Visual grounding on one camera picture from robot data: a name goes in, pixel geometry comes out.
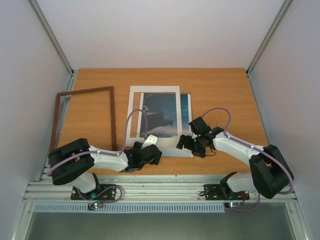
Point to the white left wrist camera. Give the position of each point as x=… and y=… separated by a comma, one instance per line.
x=150, y=140

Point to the right small circuit board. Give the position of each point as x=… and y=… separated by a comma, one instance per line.
x=233, y=205

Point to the small circuit board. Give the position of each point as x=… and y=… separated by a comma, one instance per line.
x=233, y=205
x=96, y=206

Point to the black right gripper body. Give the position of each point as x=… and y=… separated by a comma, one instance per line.
x=186, y=142

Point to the landscape photo with white mat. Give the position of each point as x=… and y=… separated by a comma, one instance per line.
x=161, y=114

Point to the aluminium corner post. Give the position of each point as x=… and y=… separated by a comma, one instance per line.
x=47, y=28
x=285, y=6

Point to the aluminium rail base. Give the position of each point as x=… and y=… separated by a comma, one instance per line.
x=175, y=179

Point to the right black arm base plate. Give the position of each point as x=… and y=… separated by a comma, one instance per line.
x=213, y=192

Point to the left aluminium corner post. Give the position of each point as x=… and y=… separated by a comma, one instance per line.
x=47, y=28

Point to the grey slotted cable duct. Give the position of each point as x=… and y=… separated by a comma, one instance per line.
x=129, y=208

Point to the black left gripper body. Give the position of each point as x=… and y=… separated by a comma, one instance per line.
x=136, y=146

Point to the right aluminium corner post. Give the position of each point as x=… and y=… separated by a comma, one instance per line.
x=285, y=6

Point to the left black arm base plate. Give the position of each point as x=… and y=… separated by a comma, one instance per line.
x=102, y=192

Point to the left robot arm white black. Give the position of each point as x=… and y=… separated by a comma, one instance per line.
x=70, y=163

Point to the white mat board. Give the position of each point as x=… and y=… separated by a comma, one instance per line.
x=166, y=141

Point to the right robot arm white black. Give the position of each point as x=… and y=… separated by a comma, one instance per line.
x=269, y=173

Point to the brown wooden picture frame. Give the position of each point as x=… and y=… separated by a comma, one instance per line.
x=109, y=89

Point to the left small circuit board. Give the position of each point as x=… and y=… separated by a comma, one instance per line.
x=96, y=206

